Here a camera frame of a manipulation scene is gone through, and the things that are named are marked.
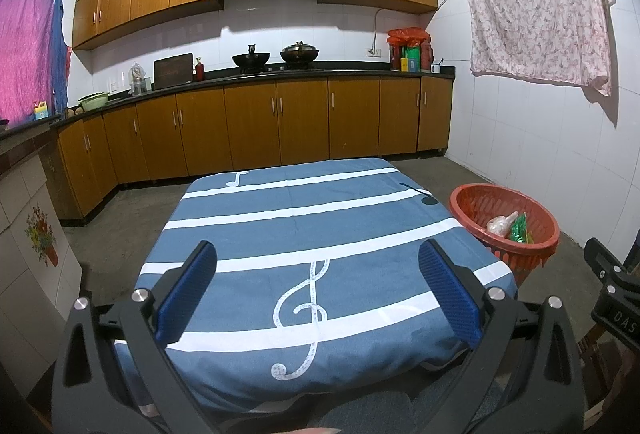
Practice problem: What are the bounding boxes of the wooden base cabinets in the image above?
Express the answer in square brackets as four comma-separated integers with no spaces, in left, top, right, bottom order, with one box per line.
[50,75,453,221]

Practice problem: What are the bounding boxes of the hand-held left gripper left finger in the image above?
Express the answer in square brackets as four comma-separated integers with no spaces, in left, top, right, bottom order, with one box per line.
[52,241,217,434]

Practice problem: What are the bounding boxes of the pink hanging cloth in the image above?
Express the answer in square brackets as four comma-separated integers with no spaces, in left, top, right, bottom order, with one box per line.
[0,0,71,125]

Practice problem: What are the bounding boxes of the glass jar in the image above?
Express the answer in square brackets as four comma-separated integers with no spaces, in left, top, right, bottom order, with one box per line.
[128,63,147,96]

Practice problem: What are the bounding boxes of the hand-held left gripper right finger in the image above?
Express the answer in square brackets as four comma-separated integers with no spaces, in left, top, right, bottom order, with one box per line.
[417,239,585,434]

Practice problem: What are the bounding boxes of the flower wall sticker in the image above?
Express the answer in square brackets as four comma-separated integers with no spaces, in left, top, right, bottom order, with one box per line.
[25,201,60,267]

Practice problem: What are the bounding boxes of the black wok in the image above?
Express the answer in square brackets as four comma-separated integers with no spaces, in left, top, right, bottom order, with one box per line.
[231,44,271,74]

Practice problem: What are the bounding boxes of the red plastic basket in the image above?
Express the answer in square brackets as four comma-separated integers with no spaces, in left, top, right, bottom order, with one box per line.
[449,184,561,287]

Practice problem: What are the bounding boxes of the black pot with lid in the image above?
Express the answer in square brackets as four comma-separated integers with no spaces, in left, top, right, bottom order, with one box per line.
[280,41,319,65]

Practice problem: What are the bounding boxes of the red bag with bottles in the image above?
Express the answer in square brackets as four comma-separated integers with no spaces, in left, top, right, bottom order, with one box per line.
[387,27,432,71]

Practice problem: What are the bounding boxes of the dark cutting board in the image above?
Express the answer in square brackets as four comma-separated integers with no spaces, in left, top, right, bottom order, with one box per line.
[153,53,194,90]

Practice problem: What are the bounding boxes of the small clear plastic bag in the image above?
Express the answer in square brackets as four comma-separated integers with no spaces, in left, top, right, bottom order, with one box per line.
[486,211,520,236]

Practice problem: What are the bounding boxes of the blue striped tablecloth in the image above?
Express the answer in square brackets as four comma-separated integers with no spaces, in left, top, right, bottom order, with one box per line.
[112,157,518,420]

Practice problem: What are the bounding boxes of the wooden chair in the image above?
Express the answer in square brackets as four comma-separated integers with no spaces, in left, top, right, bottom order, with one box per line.
[575,324,640,420]

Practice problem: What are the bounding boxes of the green foil bag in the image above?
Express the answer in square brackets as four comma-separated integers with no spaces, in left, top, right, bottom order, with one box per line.
[509,213,535,245]

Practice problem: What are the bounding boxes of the green basin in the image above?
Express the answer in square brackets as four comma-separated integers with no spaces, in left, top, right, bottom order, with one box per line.
[77,92,110,111]

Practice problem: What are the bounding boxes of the black countertop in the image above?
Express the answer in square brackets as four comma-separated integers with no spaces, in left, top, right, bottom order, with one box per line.
[0,64,456,135]

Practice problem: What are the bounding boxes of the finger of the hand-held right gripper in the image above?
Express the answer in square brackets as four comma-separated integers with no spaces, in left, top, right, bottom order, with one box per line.
[584,237,628,287]

